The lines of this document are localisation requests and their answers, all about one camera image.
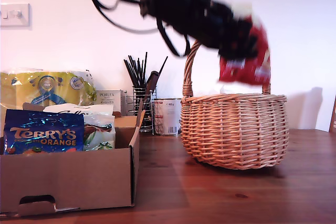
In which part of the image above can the red white mini bunnies bag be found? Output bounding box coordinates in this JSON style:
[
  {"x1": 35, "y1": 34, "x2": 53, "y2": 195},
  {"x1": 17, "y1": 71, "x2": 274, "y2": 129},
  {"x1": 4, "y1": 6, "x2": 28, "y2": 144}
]
[{"x1": 218, "y1": 2, "x2": 273, "y2": 86}]

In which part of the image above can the blue Terry's orange eggs bag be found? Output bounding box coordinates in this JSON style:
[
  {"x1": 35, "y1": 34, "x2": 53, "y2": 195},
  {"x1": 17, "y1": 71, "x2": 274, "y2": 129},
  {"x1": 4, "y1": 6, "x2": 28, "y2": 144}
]
[{"x1": 4, "y1": 109, "x2": 85, "y2": 156}]

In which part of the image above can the black stick utensil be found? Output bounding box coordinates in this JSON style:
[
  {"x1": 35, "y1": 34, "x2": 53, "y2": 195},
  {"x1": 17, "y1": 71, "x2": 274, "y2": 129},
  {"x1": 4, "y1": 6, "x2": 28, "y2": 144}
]
[
  {"x1": 156, "y1": 56, "x2": 169, "y2": 78},
  {"x1": 128, "y1": 55, "x2": 142, "y2": 88},
  {"x1": 123, "y1": 59, "x2": 139, "y2": 88},
  {"x1": 142, "y1": 51, "x2": 149, "y2": 88}
]

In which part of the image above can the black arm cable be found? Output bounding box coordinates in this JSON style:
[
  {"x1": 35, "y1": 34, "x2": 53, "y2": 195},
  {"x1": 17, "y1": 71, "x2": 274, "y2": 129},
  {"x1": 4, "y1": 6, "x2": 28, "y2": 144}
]
[
  {"x1": 80, "y1": 0, "x2": 160, "y2": 35},
  {"x1": 156, "y1": 18, "x2": 191, "y2": 57}
]

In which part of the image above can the white wall light switch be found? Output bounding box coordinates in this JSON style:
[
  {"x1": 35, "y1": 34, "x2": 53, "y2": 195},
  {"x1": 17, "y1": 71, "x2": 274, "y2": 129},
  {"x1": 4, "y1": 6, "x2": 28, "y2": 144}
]
[{"x1": 0, "y1": 3, "x2": 31, "y2": 28}]

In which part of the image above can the yellow kitchen towel pack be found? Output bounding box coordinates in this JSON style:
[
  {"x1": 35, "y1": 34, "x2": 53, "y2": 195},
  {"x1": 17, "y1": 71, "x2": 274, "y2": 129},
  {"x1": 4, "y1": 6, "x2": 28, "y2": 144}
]
[{"x1": 0, "y1": 69, "x2": 97, "y2": 137}]

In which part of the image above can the tin can white label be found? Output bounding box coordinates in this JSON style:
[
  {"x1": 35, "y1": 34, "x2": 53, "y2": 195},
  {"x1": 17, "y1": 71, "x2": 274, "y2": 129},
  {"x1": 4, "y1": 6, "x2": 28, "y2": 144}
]
[{"x1": 153, "y1": 98, "x2": 182, "y2": 137}]

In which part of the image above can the chrome wire utensil holder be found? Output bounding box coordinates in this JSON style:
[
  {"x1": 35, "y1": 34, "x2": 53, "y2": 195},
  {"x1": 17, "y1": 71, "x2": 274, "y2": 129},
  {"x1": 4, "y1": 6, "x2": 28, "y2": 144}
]
[{"x1": 131, "y1": 84, "x2": 158, "y2": 133}]

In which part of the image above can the white Porlex box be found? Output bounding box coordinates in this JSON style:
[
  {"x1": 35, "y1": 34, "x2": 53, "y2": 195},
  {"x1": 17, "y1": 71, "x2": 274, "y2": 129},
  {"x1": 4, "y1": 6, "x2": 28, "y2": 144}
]
[{"x1": 94, "y1": 89, "x2": 128, "y2": 117}]

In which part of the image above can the dark brown handled tool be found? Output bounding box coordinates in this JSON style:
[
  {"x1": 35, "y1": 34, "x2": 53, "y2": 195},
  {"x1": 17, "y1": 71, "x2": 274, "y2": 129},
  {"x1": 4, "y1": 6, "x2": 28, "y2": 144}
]
[{"x1": 145, "y1": 70, "x2": 160, "y2": 96}]

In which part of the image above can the brown cardboard box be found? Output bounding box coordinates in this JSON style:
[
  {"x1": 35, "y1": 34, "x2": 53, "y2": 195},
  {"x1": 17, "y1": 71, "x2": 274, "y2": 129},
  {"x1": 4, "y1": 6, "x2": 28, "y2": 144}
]
[{"x1": 0, "y1": 99, "x2": 146, "y2": 218}]

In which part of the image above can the white Galaxy chocolate bag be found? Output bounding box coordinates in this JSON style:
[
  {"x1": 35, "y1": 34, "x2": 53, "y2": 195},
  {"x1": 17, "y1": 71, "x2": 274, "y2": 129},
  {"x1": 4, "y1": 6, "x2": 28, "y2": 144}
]
[{"x1": 43, "y1": 104, "x2": 114, "y2": 118}]

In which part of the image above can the woven wicker basket with handle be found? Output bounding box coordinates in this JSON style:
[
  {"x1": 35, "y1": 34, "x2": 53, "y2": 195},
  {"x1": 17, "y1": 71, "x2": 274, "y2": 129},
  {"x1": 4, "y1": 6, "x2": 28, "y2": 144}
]
[{"x1": 180, "y1": 39, "x2": 290, "y2": 170}]

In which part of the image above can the wooden chair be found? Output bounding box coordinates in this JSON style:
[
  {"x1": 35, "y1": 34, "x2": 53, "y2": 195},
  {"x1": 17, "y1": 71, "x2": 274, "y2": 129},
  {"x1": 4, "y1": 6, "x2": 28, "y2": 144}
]
[{"x1": 328, "y1": 94, "x2": 336, "y2": 133}]

